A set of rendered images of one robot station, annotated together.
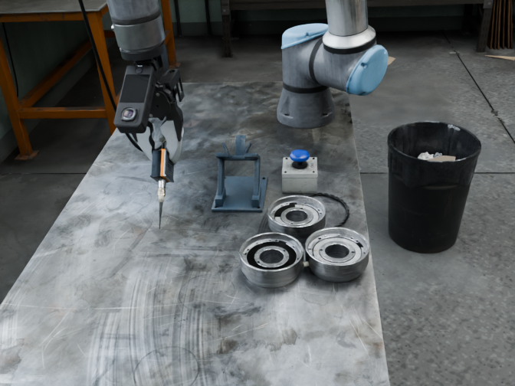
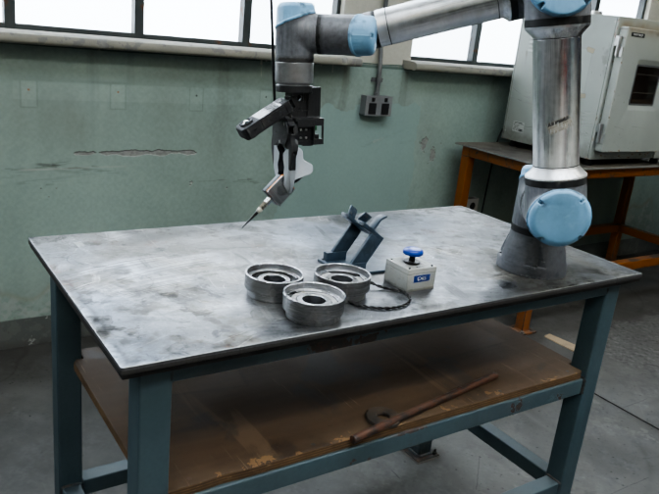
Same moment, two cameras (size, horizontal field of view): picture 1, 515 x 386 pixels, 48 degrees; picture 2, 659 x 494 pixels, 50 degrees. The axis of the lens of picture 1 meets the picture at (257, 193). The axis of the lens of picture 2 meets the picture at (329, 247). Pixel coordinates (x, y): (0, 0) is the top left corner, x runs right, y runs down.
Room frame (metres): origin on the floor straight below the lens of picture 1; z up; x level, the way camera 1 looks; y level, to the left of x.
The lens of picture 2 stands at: (0.06, -0.96, 1.27)
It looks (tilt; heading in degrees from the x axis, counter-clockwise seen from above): 18 degrees down; 49
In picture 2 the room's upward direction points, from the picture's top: 6 degrees clockwise
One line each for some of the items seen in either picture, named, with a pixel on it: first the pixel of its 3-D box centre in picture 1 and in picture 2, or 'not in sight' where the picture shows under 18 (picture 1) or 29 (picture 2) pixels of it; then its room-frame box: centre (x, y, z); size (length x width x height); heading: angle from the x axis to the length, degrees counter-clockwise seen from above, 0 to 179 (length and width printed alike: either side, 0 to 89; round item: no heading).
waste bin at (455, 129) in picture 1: (427, 188); not in sight; (1.92, -0.66, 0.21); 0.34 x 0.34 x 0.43
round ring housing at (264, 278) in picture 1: (271, 260); (274, 283); (0.76, -0.02, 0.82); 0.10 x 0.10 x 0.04
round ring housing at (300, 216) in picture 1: (296, 219); (341, 282); (0.88, -0.07, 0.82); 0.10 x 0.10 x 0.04
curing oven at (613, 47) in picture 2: not in sight; (601, 89); (3.30, 0.87, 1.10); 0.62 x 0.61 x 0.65; 174
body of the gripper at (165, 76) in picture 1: (151, 78); (296, 116); (0.92, 0.16, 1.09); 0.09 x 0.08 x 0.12; 169
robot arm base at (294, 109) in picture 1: (306, 97); (534, 246); (1.38, -0.14, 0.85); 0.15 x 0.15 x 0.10
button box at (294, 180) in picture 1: (300, 172); (412, 271); (1.04, -0.09, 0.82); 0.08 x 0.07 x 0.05; 174
